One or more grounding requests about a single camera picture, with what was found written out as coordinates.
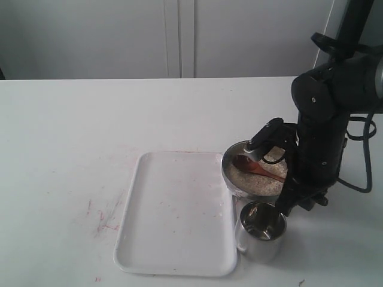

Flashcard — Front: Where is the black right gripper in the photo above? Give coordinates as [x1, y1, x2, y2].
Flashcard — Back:
[243, 115, 349, 216]

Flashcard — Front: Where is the brown wooden spoon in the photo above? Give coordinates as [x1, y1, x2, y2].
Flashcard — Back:
[232, 155, 285, 183]

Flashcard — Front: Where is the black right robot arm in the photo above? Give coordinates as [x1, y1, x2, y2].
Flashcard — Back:
[244, 1, 382, 215]

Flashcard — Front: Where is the steel bowl of rice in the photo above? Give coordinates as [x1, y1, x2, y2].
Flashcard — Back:
[221, 141, 287, 202]

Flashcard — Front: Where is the steel mug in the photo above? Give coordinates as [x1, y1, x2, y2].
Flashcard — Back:
[235, 201, 287, 263]

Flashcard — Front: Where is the white plastic tray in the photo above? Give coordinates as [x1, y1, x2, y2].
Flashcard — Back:
[113, 151, 237, 277]

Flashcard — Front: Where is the white cabinet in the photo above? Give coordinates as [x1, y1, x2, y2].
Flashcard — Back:
[1, 1, 347, 80]

